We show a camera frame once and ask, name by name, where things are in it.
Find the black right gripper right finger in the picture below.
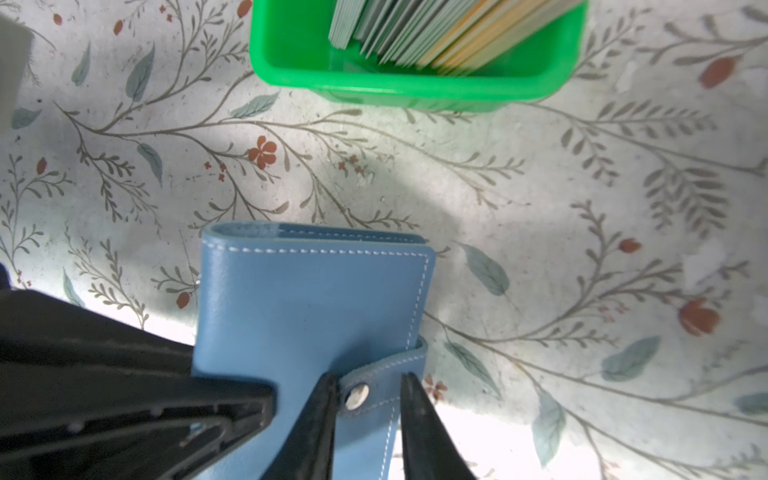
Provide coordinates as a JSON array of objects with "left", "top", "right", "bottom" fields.
[{"left": 400, "top": 373, "right": 475, "bottom": 480}]

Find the blue leather card holder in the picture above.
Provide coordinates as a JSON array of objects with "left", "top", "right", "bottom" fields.
[{"left": 193, "top": 221, "right": 436, "bottom": 479}]

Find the stack of cards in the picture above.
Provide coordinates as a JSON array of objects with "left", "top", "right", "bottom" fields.
[{"left": 328, "top": 0, "right": 580, "bottom": 75}]

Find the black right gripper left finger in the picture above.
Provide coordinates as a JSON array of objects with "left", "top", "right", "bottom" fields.
[{"left": 262, "top": 372, "right": 340, "bottom": 480}]

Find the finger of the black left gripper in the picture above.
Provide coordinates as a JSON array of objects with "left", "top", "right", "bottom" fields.
[
  {"left": 1, "top": 290, "right": 275, "bottom": 432},
  {"left": 1, "top": 416, "right": 236, "bottom": 479}
]

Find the green plastic card tray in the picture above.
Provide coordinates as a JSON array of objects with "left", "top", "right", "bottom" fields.
[{"left": 250, "top": 1, "right": 587, "bottom": 113}]

